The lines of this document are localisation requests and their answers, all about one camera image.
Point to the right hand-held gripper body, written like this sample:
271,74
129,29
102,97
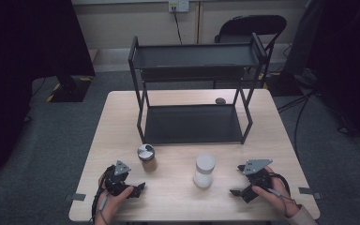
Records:
256,179

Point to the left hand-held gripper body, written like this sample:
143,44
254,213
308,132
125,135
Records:
116,181

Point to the glass jar of brown spice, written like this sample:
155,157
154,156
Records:
147,161

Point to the white jar with white lid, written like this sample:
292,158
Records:
204,173

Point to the black metal two-tier rack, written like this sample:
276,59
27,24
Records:
193,125

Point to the person's left hand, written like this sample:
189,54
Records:
111,206

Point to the person's right hand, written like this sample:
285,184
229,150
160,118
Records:
279,195

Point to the grey tape piece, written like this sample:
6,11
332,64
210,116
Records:
76,197
309,191

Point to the small dark round disc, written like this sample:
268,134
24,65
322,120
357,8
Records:
220,100

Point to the black stand base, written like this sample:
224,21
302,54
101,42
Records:
72,90

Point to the dark curtain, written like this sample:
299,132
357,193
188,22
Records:
18,62
350,62

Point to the white wall outlet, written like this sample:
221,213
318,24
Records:
178,5

